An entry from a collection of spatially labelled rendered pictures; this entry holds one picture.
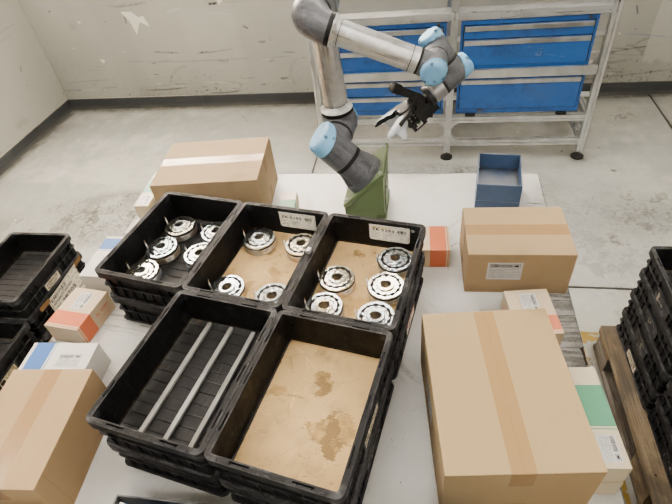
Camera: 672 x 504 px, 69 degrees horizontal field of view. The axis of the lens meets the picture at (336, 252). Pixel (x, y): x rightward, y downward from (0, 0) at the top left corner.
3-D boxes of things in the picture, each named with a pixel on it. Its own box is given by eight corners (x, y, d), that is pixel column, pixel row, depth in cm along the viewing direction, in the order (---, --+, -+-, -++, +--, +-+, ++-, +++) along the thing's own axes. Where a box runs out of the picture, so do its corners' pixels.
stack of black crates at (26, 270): (59, 298, 250) (10, 231, 219) (112, 301, 244) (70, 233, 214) (10, 365, 221) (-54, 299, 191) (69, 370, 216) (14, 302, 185)
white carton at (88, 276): (117, 254, 183) (107, 236, 177) (146, 255, 181) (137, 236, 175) (90, 294, 169) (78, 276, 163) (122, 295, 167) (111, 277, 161)
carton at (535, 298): (500, 307, 147) (503, 290, 142) (541, 305, 146) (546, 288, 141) (513, 352, 135) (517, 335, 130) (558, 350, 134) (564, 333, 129)
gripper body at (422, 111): (413, 134, 161) (443, 108, 158) (398, 114, 156) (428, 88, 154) (406, 127, 167) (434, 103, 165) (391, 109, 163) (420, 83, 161)
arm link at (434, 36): (436, 35, 143) (456, 65, 148) (439, 20, 150) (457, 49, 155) (414, 51, 147) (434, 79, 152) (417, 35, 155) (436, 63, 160)
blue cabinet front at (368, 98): (331, 115, 327) (321, 27, 289) (442, 112, 314) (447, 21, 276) (331, 117, 325) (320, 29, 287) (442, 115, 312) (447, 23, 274)
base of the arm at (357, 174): (351, 179, 187) (332, 163, 183) (380, 152, 180) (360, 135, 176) (351, 199, 174) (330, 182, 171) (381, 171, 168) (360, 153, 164)
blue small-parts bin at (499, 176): (477, 168, 188) (479, 152, 184) (518, 170, 185) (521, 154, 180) (475, 200, 175) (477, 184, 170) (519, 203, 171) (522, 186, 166)
